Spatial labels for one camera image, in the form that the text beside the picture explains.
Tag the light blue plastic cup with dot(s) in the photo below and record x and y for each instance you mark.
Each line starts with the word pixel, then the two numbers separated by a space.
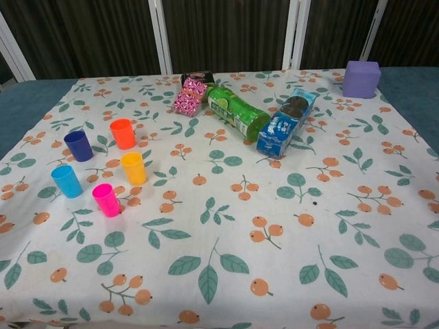
pixel 68 183

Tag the pink patterned box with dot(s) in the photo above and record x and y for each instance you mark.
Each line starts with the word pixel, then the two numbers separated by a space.
pixel 189 99

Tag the yellow plastic cup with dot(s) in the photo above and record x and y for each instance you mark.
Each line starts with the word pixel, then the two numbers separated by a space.
pixel 134 169

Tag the purple foam cube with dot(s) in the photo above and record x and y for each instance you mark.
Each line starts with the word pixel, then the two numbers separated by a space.
pixel 361 80

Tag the dark blue plastic cup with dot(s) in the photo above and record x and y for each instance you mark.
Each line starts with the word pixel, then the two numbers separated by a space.
pixel 79 147

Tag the teal table cover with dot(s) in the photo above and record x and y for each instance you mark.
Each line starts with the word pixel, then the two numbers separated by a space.
pixel 24 109

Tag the dark folding screen panel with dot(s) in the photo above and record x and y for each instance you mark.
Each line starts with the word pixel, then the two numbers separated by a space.
pixel 336 31
pixel 411 31
pixel 85 34
pixel 226 34

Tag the floral white tablecloth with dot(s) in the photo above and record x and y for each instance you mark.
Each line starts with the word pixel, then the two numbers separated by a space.
pixel 219 240

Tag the pink plastic cup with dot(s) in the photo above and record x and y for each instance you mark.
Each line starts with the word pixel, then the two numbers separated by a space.
pixel 107 202

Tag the orange plastic cup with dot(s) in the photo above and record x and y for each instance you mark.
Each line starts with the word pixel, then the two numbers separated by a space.
pixel 122 135

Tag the black snack packet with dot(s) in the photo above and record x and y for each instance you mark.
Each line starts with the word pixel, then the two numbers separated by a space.
pixel 199 75

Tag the green drink bottle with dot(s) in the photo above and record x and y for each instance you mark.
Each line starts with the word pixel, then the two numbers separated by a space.
pixel 236 113

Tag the blue cookie package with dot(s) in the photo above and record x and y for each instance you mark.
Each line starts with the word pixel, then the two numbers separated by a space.
pixel 281 130

